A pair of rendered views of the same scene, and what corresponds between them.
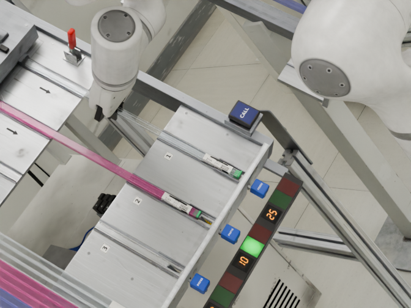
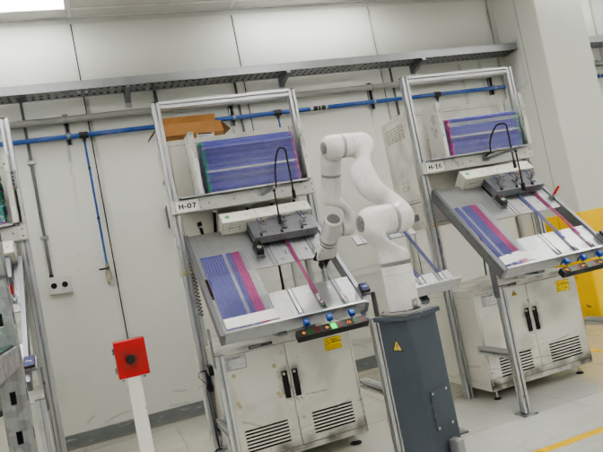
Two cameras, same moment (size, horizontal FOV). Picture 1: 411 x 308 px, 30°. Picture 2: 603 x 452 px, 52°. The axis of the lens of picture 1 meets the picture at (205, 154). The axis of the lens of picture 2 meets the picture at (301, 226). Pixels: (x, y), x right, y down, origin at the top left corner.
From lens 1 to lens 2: 170 cm
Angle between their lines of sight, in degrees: 34
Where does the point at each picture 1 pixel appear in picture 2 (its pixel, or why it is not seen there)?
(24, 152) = (284, 259)
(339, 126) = not seen: hidden behind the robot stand
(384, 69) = (374, 227)
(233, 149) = (353, 297)
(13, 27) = (310, 223)
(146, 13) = (346, 223)
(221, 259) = (330, 366)
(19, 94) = (296, 244)
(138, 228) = (301, 298)
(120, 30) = (333, 220)
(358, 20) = (375, 211)
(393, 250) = not seen: hidden behind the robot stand
